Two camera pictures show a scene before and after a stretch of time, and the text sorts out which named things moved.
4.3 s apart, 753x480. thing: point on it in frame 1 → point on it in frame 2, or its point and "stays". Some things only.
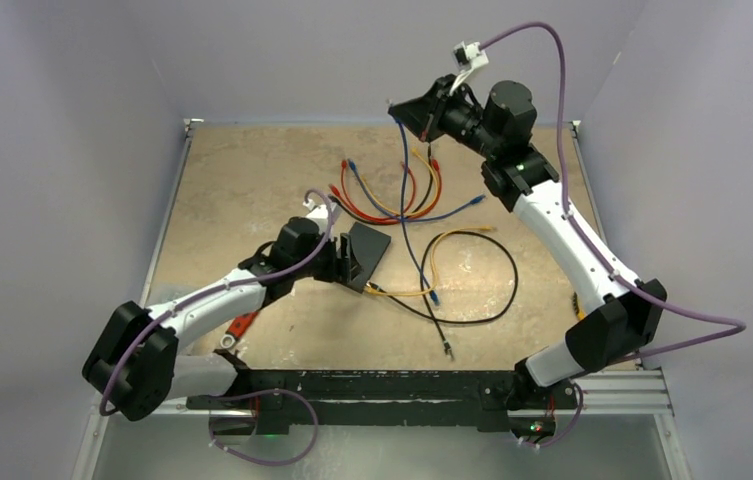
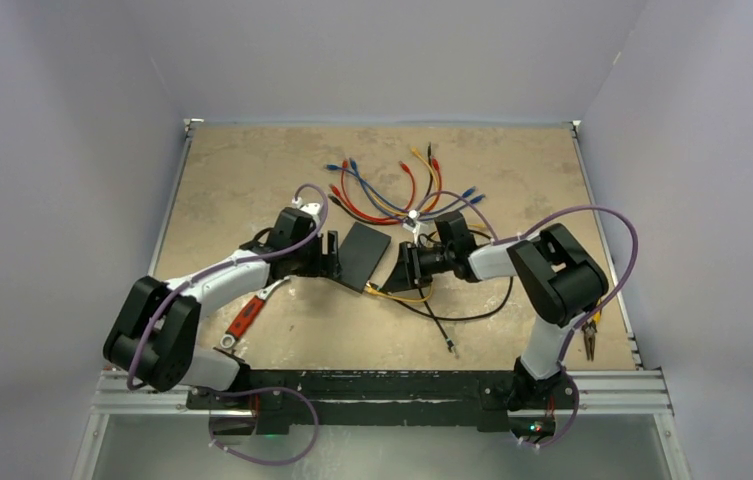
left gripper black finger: (359, 256) → (334, 266)
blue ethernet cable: (409, 220) stays
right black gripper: (420, 114) → (408, 273)
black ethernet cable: (398, 219) stays
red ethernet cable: (375, 216) stays
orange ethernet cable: (397, 213) stays
